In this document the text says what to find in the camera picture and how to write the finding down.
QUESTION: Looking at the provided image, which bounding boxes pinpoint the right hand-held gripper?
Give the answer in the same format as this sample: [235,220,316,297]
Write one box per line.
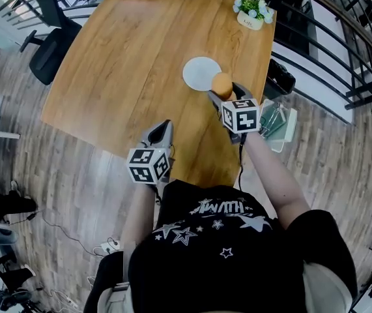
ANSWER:
[207,82,261,145]

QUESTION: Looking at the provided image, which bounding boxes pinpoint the round orange food bun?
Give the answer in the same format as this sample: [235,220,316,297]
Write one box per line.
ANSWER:
[210,72,238,102]

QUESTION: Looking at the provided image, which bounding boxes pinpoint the white power strip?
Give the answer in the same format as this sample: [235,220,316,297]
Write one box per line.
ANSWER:
[100,239,122,257]

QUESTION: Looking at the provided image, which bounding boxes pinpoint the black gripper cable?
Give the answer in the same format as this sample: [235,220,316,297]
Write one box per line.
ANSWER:
[236,134,248,192]

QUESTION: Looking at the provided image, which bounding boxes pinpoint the black star print t-shirt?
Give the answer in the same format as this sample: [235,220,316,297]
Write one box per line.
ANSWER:
[127,178,358,313]

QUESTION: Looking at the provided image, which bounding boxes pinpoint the black office chair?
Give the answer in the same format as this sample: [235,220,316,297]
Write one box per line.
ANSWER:
[18,0,83,86]

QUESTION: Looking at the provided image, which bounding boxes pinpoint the black bag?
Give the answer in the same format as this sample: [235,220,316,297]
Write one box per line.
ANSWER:
[263,58,296,101]

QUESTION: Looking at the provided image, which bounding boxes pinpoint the potted flowers in cream pot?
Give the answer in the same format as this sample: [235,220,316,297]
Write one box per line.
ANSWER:
[232,0,276,31]

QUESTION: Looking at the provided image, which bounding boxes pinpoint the person's right forearm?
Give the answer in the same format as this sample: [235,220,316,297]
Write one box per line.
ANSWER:
[241,129,312,231]

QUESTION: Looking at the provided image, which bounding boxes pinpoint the black floor cable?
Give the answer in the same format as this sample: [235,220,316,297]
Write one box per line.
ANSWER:
[8,209,108,258]

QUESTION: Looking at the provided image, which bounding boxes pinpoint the person's left forearm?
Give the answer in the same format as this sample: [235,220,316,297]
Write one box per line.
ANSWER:
[119,181,161,258]

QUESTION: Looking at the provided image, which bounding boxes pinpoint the white round plate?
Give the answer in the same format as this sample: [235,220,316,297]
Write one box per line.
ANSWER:
[182,56,223,92]

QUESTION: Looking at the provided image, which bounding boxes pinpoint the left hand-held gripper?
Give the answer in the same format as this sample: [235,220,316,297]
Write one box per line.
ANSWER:
[126,119,176,186]

